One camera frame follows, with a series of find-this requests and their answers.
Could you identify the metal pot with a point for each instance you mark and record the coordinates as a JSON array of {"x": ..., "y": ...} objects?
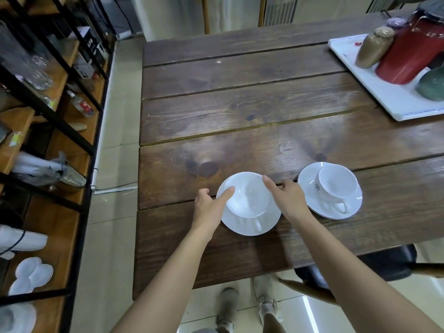
[{"x": 71, "y": 180}]

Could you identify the black box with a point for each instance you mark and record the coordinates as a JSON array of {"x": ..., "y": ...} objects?
[{"x": 93, "y": 45}]

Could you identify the black chair with wooden legs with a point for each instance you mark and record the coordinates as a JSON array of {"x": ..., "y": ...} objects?
[{"x": 388, "y": 267}]

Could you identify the black-framed wooden shelf unit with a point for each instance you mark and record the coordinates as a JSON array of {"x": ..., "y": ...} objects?
[{"x": 52, "y": 221}]

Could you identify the green ceramic jar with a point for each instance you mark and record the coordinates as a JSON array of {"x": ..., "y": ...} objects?
[{"x": 432, "y": 84}]

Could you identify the brown ceramic jar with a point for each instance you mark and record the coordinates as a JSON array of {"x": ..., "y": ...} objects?
[{"x": 373, "y": 50}]

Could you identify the person's shoe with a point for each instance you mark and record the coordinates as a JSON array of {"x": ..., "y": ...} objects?
[
  {"x": 267, "y": 298},
  {"x": 227, "y": 308}
]

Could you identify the red ceramic jar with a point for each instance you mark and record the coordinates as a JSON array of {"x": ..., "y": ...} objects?
[{"x": 409, "y": 51}]

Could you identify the person's right shoe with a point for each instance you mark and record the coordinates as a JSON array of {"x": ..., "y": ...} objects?
[{"x": 267, "y": 298}]

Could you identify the person's right hand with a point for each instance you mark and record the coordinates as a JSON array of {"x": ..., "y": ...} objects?
[{"x": 291, "y": 202}]

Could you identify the white plate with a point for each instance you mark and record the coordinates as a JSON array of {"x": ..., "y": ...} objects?
[{"x": 17, "y": 319}]

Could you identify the clear glass pitcher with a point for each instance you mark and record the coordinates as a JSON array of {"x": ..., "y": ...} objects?
[{"x": 27, "y": 62}]

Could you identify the person's right thumb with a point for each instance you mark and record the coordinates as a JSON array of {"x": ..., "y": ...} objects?
[{"x": 270, "y": 186}]

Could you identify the person's left forearm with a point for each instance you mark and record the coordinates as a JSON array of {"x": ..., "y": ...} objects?
[{"x": 166, "y": 284}]

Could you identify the clear bottle with red label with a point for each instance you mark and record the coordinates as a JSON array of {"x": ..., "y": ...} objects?
[{"x": 80, "y": 104}]

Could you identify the white rectangular tray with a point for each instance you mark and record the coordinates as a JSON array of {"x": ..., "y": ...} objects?
[{"x": 392, "y": 93}]

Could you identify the plain white cup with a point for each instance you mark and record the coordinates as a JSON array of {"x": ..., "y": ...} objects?
[{"x": 249, "y": 197}]

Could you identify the person's left thumb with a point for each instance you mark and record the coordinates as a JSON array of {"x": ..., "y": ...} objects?
[{"x": 226, "y": 196}]

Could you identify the purple jar lid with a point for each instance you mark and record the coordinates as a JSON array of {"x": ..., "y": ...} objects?
[{"x": 395, "y": 22}]

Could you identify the person's left hand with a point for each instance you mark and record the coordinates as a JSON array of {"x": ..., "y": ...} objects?
[{"x": 206, "y": 211}]

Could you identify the person's left shoe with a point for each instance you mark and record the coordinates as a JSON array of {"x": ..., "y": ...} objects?
[{"x": 227, "y": 308}]

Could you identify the plain white saucer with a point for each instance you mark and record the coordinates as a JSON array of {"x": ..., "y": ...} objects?
[{"x": 239, "y": 223}]

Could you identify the white cup with grey emblem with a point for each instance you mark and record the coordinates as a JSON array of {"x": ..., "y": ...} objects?
[{"x": 338, "y": 187}]

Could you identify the white wrapped bundle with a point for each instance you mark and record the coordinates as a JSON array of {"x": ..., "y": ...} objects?
[{"x": 33, "y": 168}]

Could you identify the person's right forearm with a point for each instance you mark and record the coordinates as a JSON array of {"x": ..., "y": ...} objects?
[{"x": 350, "y": 273}]

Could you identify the white saucer with dark rim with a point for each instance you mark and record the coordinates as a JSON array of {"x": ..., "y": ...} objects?
[{"x": 312, "y": 199}]

